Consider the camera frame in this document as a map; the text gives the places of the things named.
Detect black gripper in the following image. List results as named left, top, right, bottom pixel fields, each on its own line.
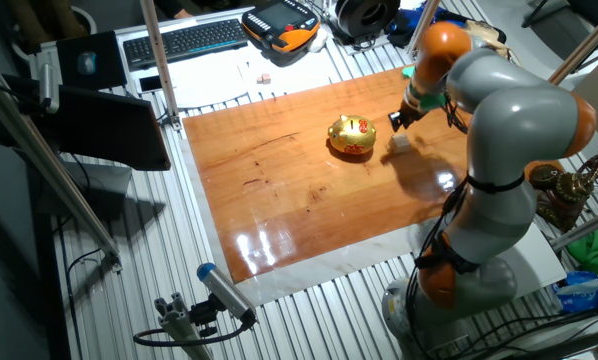
left=387, top=97, right=429, bottom=133

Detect pale wooden cube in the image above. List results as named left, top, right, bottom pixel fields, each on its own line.
left=388, top=132, right=412, bottom=154

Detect white rounded object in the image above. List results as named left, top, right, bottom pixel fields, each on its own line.
left=306, top=27, right=330, bottom=54

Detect gold piggy bank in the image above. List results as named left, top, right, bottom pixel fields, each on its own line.
left=327, top=114, right=378, bottom=155

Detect blue black bag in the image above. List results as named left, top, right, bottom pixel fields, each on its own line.
left=386, top=3, right=460, bottom=49

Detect black filament spool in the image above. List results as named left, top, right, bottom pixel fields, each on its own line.
left=334, top=0, right=402, bottom=46

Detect cream vintage telephone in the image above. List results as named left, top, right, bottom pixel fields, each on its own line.
left=461, top=18, right=510, bottom=61

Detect glossy wooden board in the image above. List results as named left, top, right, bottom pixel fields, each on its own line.
left=182, top=67, right=473, bottom=285

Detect black orange teach pendant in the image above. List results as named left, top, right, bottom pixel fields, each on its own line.
left=241, top=0, right=322, bottom=55

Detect brown vintage telephone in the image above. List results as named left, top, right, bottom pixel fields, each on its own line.
left=526, top=142, right=598, bottom=234

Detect white paper sheets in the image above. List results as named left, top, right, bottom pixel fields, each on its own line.
left=168, top=47, right=353, bottom=110

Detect black keyboard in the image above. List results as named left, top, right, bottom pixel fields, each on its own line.
left=122, top=18, right=250, bottom=71

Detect blue tissue pack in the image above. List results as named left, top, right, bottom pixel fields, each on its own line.
left=552, top=270, right=598, bottom=314

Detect black smartphone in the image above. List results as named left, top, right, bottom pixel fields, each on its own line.
left=138, top=74, right=164, bottom=94

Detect black monitor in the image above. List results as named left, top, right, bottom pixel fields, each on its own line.
left=1, top=74, right=173, bottom=172

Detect black mouse pad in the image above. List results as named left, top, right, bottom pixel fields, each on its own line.
left=55, top=30, right=129, bottom=91

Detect grey computer mouse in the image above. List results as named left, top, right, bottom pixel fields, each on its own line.
left=76, top=50, right=98, bottom=76

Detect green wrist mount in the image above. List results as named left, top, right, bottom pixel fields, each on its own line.
left=401, top=64, right=450, bottom=112

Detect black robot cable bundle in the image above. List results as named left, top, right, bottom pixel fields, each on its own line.
left=402, top=84, right=480, bottom=360

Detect aluminium frame post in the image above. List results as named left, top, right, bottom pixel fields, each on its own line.
left=139, top=0, right=183, bottom=132
left=406, top=0, right=441, bottom=57

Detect aluminium frame beam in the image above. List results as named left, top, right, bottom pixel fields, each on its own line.
left=0, top=69, right=124, bottom=274
left=542, top=2, right=598, bottom=92
left=550, top=204, right=598, bottom=252

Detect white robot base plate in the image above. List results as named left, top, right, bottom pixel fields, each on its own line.
left=498, top=222, right=568, bottom=301

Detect silver camera with blue cap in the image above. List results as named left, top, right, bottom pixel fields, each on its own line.
left=196, top=262, right=258, bottom=324

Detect black camera ball mount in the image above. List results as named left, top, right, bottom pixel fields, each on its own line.
left=188, top=294, right=221, bottom=339

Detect aluminium camera stand profile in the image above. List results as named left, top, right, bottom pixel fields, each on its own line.
left=153, top=292, right=213, bottom=360

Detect black camera cable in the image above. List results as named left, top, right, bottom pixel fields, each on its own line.
left=132, top=319, right=254, bottom=348

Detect silver depth camera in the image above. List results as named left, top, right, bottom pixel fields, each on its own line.
left=37, top=62, right=61, bottom=115

